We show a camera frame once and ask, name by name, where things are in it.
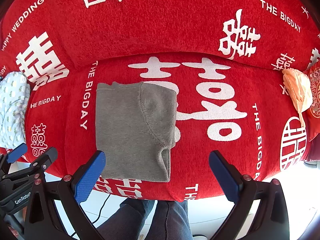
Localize grey knit sweater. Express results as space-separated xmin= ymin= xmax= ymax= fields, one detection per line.
xmin=95 ymin=82 xmax=177 ymax=182

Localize white floral cloth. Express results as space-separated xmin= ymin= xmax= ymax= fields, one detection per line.
xmin=1 ymin=72 xmax=30 ymax=149

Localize red patterned pillow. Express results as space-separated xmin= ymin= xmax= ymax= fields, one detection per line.
xmin=303 ymin=61 xmax=319 ymax=161

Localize person legs in jeans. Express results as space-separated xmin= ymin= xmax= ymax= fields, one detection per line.
xmin=96 ymin=197 xmax=194 ymax=240

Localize orange folded garment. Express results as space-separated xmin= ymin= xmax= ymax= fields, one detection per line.
xmin=282 ymin=68 xmax=313 ymax=127

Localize black cable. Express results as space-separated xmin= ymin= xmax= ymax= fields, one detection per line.
xmin=69 ymin=192 xmax=112 ymax=238

